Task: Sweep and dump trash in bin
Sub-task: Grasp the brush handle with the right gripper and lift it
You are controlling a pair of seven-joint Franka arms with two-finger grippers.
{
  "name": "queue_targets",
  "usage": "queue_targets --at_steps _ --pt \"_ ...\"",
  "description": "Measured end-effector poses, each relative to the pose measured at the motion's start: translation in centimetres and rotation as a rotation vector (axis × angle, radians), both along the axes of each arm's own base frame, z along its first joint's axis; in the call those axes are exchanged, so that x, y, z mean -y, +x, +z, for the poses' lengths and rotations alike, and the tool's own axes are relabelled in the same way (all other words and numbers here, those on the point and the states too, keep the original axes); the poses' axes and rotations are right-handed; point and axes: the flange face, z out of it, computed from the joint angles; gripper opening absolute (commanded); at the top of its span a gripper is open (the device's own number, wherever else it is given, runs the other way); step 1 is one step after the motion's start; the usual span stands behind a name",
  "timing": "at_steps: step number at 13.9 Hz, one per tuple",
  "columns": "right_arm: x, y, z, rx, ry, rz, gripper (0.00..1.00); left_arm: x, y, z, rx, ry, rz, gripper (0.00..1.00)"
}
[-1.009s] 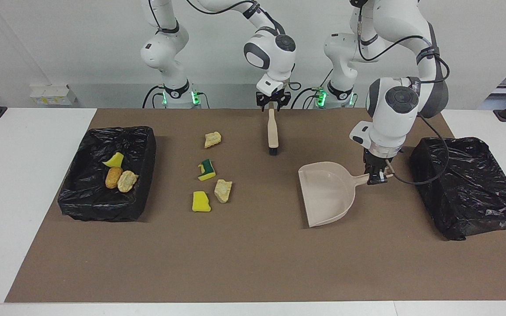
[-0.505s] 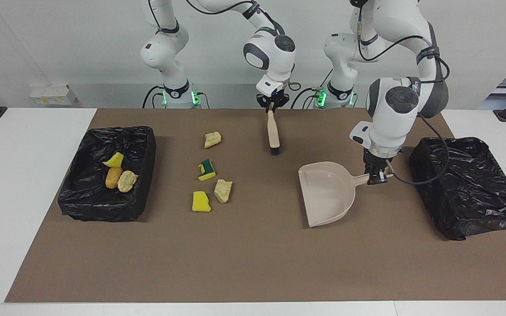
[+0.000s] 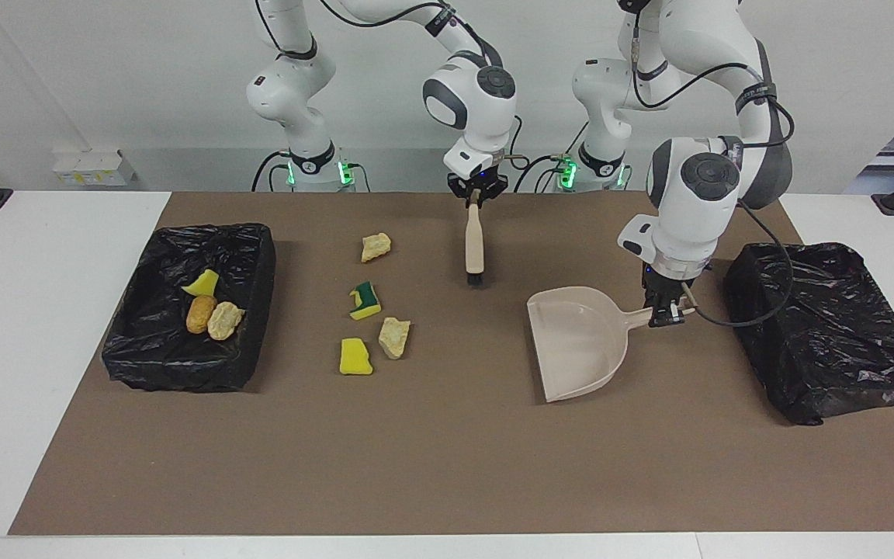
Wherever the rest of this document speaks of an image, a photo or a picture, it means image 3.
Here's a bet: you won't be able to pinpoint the beige hand brush black bristles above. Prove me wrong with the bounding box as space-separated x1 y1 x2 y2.
465 200 487 290

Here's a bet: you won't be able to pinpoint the beige plastic dustpan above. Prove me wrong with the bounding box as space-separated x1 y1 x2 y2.
526 286 698 403

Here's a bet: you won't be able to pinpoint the green and yellow sponge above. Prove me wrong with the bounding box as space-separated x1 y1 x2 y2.
348 281 383 321

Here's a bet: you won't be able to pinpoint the yellow sponge block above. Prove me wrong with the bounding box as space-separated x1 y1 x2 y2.
339 338 374 376

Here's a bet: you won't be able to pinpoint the small notched yellow sponge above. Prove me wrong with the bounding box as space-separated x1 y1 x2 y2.
179 269 220 297

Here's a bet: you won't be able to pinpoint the orange-brown sponge chunk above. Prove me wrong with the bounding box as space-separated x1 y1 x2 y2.
186 295 217 335

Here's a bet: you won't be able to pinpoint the black bag lined bin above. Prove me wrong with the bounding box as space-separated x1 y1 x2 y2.
722 241 894 426
102 223 277 393

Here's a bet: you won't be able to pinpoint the brown table mat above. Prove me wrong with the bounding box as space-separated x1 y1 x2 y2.
9 192 894 536

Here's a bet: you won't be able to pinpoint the black left base cable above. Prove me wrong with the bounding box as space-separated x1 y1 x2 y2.
515 153 572 193

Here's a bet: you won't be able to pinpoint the black base cable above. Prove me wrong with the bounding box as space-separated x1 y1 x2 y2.
251 150 370 193
515 153 572 193

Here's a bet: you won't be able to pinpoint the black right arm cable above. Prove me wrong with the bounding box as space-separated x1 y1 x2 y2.
257 0 530 168

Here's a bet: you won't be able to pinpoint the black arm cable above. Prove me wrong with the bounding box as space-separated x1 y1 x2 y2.
257 0 530 168
632 0 797 327

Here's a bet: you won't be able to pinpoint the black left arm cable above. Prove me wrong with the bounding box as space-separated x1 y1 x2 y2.
632 0 797 327

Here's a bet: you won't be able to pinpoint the black right base cable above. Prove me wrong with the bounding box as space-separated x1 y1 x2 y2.
251 150 370 193

